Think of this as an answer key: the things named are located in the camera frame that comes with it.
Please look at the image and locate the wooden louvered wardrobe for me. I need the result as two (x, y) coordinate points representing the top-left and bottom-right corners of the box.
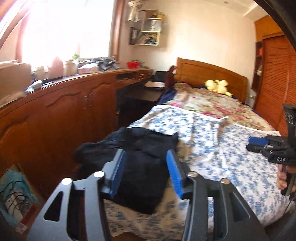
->
(253, 15), (295, 136)

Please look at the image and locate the wooden headboard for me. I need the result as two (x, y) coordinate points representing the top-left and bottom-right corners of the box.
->
(174, 58), (248, 102)

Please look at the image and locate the tied cream curtain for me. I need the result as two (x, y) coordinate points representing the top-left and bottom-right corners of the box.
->
(128, 0), (144, 22)

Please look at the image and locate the pink floral quilt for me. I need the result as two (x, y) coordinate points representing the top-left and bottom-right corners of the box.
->
(165, 83), (274, 132)

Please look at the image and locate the white wall shelf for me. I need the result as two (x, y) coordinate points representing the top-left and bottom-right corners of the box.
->
(129, 9), (165, 46)

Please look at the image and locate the blue floral bed sheet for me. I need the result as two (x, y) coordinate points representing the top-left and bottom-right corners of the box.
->
(105, 105), (294, 240)

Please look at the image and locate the yellow plush toy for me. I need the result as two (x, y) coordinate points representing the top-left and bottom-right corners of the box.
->
(205, 80), (233, 97)

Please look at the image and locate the black double-breasted coat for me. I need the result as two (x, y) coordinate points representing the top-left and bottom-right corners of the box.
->
(74, 128), (179, 215)

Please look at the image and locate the wooden desk cabinet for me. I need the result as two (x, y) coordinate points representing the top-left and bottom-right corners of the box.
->
(1, 68), (152, 198)

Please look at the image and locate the dark wooden chair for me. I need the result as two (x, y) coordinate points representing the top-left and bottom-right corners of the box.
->
(165, 66), (177, 91)

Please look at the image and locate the person's right hand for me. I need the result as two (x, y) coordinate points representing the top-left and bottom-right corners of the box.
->
(276, 164), (296, 190)

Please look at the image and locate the box with cables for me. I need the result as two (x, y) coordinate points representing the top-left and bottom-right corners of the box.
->
(1, 164), (45, 237)

